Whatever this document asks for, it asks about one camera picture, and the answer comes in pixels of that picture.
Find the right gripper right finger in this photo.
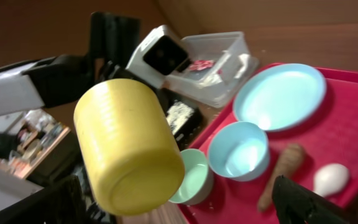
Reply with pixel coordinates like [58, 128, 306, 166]
[272, 175, 358, 224]

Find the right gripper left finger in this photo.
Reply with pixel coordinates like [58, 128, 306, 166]
[0, 175, 117, 224]

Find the light blue bowl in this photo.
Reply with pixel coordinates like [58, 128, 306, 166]
[207, 122, 270, 182]

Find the yellow plastic cup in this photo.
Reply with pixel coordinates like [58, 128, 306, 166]
[73, 79, 185, 216]

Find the mint green bowl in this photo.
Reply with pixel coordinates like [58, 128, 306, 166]
[169, 149, 214, 205]

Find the white rice pile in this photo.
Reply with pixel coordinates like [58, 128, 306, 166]
[167, 101, 194, 134]

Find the white napkin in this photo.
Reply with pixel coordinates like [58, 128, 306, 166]
[206, 54, 251, 86]

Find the red snack wrapper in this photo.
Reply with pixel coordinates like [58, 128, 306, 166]
[189, 60, 214, 71]

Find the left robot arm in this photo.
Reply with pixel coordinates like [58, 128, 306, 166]
[0, 12, 140, 116]

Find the white plastic spoon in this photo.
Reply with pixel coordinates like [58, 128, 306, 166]
[313, 163, 350, 197]

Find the brown carrot-shaped food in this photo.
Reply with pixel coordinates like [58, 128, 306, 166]
[257, 144, 306, 212]

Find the red serving tray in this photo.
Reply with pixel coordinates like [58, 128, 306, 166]
[178, 68, 358, 224]

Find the light blue plate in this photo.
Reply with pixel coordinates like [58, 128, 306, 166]
[233, 63, 327, 132]

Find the black plastic tray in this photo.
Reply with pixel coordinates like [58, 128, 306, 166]
[156, 89, 203, 151]

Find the clear plastic bin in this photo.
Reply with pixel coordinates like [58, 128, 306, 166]
[167, 31, 259, 108]

